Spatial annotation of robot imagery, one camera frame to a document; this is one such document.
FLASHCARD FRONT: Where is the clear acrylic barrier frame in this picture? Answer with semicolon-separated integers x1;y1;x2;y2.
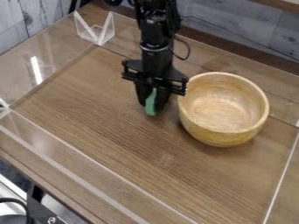
0;16;299;224

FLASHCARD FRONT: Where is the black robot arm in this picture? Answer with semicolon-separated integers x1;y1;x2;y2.
122;0;191;116

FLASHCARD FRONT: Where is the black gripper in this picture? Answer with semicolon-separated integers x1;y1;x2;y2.
122;43;190;112

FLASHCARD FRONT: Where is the black cable near floor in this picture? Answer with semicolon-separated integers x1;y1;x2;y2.
0;195;36;224

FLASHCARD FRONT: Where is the black metal table leg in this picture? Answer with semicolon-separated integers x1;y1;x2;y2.
27;185;67;224

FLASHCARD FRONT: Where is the green rectangular stick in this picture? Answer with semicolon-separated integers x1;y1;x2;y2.
145;88;157;116

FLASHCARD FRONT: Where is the clear acrylic corner bracket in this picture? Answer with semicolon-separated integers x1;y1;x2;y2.
74;11;115;46

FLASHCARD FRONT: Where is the light wooden bowl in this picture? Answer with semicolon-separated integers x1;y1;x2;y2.
178;72;270;148

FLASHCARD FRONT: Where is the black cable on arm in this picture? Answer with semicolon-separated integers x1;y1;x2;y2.
171;35;193;61

